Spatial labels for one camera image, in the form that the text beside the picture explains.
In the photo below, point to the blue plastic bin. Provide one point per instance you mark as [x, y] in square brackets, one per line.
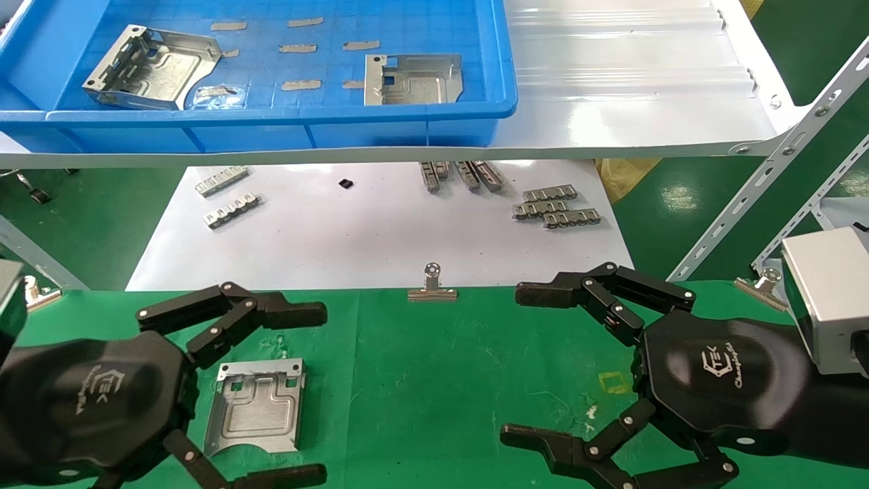
[271, 132]

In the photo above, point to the clear plastic film scrap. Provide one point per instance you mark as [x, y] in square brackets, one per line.
[217, 96]

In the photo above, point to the sheet metal bracket part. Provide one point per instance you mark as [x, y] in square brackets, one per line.
[421, 88]
[254, 414]
[156, 75]

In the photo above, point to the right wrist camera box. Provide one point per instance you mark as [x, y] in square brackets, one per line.
[828, 299]

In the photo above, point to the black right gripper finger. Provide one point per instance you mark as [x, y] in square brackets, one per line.
[577, 455]
[604, 292]

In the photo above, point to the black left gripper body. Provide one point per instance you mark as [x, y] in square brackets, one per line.
[88, 407]

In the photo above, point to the green table cloth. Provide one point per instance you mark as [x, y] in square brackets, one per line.
[441, 394]

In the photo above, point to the white lower shelf board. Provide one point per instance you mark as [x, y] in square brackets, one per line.
[373, 238]

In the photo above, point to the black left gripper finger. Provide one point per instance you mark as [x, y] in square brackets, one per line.
[285, 314]
[285, 479]

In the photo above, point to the slotted white shelf post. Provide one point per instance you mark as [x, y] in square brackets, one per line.
[781, 156]
[815, 204]
[41, 255]

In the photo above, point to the tan woven sack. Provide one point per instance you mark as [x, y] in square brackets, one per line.
[624, 180]

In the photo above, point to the small metal comb strip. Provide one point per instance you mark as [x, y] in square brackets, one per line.
[572, 218]
[550, 193]
[233, 210]
[468, 176]
[489, 176]
[442, 168]
[222, 180]
[540, 209]
[429, 178]

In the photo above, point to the white shelf board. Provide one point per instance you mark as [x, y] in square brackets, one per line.
[611, 102]
[373, 238]

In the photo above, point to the white upper shelf board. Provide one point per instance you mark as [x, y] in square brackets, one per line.
[611, 102]

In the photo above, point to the silver binder clip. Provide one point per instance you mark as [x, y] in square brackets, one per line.
[41, 295]
[764, 288]
[432, 293]

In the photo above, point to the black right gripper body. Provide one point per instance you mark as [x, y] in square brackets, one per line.
[733, 380]

